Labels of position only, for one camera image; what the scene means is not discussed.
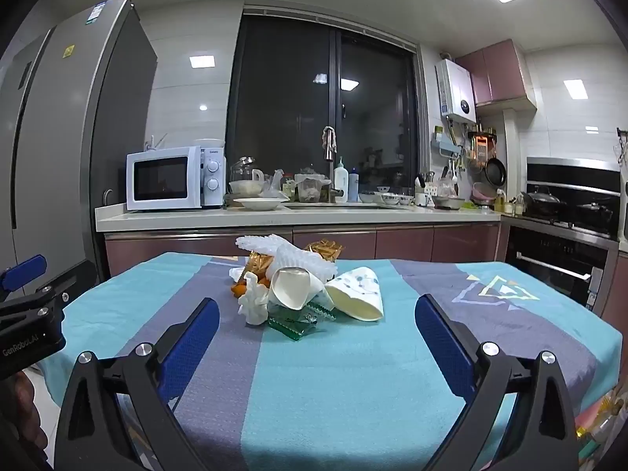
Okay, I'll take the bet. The crumpled white tissue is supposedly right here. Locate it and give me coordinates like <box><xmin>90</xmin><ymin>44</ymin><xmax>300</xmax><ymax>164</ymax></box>
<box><xmin>238</xmin><ymin>275</ymin><xmax>270</xmax><ymax>326</ymax></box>

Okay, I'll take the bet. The person's left hand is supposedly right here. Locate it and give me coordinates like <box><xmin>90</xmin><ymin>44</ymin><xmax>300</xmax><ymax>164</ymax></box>
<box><xmin>0</xmin><ymin>370</ymin><xmax>44</xmax><ymax>455</ymax></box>

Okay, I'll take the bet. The maroon wall cabinet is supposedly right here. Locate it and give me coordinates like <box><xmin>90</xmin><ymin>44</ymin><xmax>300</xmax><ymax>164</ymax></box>
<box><xmin>455</xmin><ymin>39</ymin><xmax>538</xmax><ymax>108</ymax></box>

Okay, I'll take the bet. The dark sliding window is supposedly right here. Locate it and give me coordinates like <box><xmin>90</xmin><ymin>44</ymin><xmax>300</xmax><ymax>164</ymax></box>
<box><xmin>226</xmin><ymin>7</ymin><xmax>433</xmax><ymax>202</ymax></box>

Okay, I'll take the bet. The pale blue wall rack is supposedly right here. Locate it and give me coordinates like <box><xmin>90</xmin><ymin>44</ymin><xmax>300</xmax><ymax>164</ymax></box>
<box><xmin>432</xmin><ymin>128</ymin><xmax>465</xmax><ymax>156</ymax></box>

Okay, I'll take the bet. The green plastic wrapper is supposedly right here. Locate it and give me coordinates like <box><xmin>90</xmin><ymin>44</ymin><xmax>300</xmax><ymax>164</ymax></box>
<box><xmin>267</xmin><ymin>301</ymin><xmax>337</xmax><ymax>341</ymax></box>

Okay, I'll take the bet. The white utensil holder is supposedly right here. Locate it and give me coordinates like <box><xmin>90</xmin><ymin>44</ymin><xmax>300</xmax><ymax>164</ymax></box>
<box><xmin>414</xmin><ymin>173</ymin><xmax>435</xmax><ymax>207</ymax></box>

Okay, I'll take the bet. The wok with lid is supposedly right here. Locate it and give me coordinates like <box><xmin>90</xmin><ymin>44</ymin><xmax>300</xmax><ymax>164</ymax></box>
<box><xmin>521</xmin><ymin>185</ymin><xmax>563</xmax><ymax>217</ymax></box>

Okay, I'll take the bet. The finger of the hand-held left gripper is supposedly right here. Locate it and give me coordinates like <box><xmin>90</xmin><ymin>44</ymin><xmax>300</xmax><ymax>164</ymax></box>
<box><xmin>0</xmin><ymin>255</ymin><xmax>47</xmax><ymax>300</ymax></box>
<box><xmin>24</xmin><ymin>259</ymin><xmax>99</xmax><ymax>314</ymax></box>

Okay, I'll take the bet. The blue dotted paper cup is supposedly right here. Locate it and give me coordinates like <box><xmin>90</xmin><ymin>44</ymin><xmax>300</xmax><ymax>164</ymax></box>
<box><xmin>325</xmin><ymin>266</ymin><xmax>384</xmax><ymax>323</ymax></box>

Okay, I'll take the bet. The clear food container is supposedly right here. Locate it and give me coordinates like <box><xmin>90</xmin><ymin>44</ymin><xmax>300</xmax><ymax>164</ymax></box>
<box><xmin>294</xmin><ymin>174</ymin><xmax>332</xmax><ymax>203</ymax></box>

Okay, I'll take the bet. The gas stove with pots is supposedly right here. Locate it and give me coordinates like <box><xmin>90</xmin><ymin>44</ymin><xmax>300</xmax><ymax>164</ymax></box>
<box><xmin>526</xmin><ymin>157</ymin><xmax>622</xmax><ymax>207</ymax></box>

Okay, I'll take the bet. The black frying pan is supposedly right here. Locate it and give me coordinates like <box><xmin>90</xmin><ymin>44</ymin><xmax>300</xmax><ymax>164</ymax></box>
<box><xmin>485</xmin><ymin>158</ymin><xmax>507</xmax><ymax>185</ymax></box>

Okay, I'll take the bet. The kitchen counter with maroon cabinets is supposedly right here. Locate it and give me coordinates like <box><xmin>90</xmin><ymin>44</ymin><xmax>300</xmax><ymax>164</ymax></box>
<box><xmin>95</xmin><ymin>203</ymin><xmax>504</xmax><ymax>278</ymax></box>

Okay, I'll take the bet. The crushed white paper cup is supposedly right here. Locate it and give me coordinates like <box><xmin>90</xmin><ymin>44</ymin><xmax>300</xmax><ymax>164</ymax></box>
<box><xmin>267</xmin><ymin>265</ymin><xmax>327</xmax><ymax>311</ymax></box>

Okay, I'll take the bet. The teal and purple tablecloth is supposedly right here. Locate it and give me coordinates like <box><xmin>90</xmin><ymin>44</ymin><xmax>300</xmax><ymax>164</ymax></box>
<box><xmin>37</xmin><ymin>251</ymin><xmax>624</xmax><ymax>471</ymax></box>

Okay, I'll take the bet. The orange peel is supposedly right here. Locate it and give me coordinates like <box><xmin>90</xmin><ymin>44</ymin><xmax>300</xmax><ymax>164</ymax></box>
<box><xmin>230</xmin><ymin>277</ymin><xmax>270</xmax><ymax>298</ymax></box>

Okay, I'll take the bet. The black cooking pot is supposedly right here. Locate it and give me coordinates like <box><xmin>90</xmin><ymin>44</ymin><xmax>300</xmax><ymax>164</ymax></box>
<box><xmin>576</xmin><ymin>201</ymin><xmax>614</xmax><ymax>229</ymax></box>

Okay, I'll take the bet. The clear plastic bag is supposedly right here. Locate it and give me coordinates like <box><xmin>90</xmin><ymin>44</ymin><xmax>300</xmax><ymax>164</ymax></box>
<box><xmin>265</xmin><ymin>169</ymin><xmax>288</xmax><ymax>199</ymax></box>

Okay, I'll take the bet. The steel kitchen faucet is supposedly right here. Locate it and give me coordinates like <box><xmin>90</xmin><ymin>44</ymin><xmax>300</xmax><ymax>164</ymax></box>
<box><xmin>323</xmin><ymin>130</ymin><xmax>345</xmax><ymax>204</ymax></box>

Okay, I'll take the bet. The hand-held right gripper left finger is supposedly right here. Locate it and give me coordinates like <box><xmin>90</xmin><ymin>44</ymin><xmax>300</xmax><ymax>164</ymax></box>
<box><xmin>53</xmin><ymin>297</ymin><xmax>221</xmax><ymax>471</ymax></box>

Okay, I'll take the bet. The white pump bottle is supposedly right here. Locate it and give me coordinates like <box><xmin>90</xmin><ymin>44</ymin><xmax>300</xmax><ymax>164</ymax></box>
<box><xmin>334</xmin><ymin>156</ymin><xmax>349</xmax><ymax>203</ymax></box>

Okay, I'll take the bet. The grey refrigerator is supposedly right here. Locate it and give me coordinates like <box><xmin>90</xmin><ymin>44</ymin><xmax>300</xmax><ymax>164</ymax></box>
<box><xmin>0</xmin><ymin>0</ymin><xmax>159</xmax><ymax>305</ymax></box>

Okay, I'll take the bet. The white wall water heater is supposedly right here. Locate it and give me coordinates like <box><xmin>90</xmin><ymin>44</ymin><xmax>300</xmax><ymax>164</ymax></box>
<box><xmin>436</xmin><ymin>59</ymin><xmax>478</xmax><ymax>124</ymax></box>

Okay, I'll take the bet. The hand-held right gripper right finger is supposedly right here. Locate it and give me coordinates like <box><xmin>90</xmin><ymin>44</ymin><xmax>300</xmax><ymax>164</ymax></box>
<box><xmin>414</xmin><ymin>294</ymin><xmax>580</xmax><ymax>471</ymax></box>

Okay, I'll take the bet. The white microwave oven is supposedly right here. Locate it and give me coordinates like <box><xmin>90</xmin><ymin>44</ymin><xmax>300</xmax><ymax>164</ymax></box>
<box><xmin>126</xmin><ymin>146</ymin><xmax>226</xmax><ymax>213</ymax></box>

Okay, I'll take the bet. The black built-in oven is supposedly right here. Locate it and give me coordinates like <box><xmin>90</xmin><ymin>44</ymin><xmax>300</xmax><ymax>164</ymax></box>
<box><xmin>505</xmin><ymin>226</ymin><xmax>610</xmax><ymax>311</ymax></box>

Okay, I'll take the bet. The white foam fruit net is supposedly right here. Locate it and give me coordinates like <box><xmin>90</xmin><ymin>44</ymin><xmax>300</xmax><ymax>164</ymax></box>
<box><xmin>235</xmin><ymin>234</ymin><xmax>339</xmax><ymax>285</ymax></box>

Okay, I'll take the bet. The white plate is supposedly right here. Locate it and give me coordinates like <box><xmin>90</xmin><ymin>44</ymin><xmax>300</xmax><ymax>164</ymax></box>
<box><xmin>234</xmin><ymin>197</ymin><xmax>283</xmax><ymax>212</ymax></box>

